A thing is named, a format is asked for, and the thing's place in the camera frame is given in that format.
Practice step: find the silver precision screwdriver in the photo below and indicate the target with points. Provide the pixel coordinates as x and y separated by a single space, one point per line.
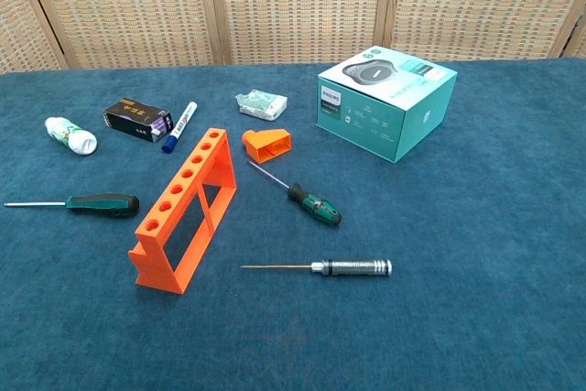
357 268

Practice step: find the orange bit holder block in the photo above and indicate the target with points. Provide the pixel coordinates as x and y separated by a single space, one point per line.
155 272

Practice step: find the small orange printed part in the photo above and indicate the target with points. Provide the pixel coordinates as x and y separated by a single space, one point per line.
265 139

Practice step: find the tissue pack green print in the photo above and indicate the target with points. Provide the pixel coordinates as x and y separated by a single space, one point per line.
261 105

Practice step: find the teal Philips product box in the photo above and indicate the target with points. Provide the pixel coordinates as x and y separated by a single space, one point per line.
380 125

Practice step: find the white marker blue cap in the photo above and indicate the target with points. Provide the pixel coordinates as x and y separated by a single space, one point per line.
181 125

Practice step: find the blue felt table mat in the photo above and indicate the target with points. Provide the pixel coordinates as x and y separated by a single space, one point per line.
412 272

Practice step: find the black carton gold print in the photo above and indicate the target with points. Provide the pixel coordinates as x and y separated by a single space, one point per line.
133 117

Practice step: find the white plastic bottle green print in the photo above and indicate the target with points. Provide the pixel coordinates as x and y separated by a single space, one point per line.
71 136

